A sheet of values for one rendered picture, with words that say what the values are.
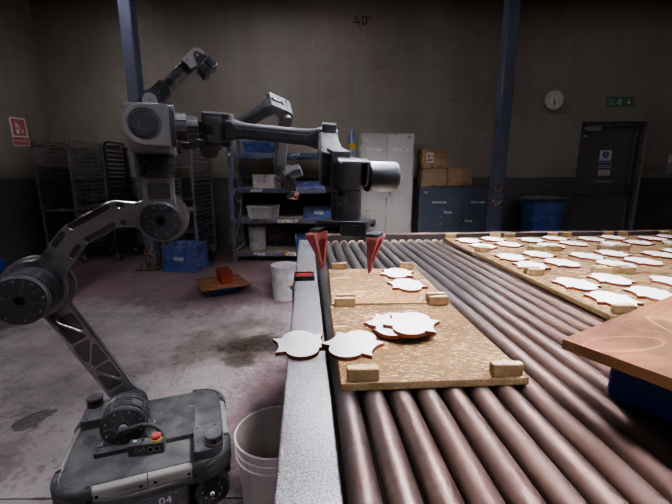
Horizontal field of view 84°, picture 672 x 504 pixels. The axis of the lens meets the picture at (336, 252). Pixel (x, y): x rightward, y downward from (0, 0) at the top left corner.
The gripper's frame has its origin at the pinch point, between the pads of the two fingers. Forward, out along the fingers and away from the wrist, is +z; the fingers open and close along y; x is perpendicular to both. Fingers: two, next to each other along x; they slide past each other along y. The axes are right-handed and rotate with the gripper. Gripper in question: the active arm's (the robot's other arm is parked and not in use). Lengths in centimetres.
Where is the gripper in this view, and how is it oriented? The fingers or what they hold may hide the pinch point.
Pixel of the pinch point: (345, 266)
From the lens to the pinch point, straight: 73.2
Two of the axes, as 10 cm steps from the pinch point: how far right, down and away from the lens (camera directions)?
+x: -3.5, 1.8, -9.2
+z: -0.1, 9.8, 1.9
